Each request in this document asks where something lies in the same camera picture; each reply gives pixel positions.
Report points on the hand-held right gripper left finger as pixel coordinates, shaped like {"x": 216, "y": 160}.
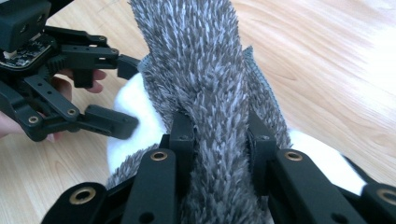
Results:
{"x": 183, "y": 146}

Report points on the grey fluffy cloth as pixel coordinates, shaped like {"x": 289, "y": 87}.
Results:
{"x": 202, "y": 62}

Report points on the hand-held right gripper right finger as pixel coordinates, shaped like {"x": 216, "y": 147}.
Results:
{"x": 260, "y": 149}

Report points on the black and white panda plush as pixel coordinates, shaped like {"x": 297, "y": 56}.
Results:
{"x": 130, "y": 102}

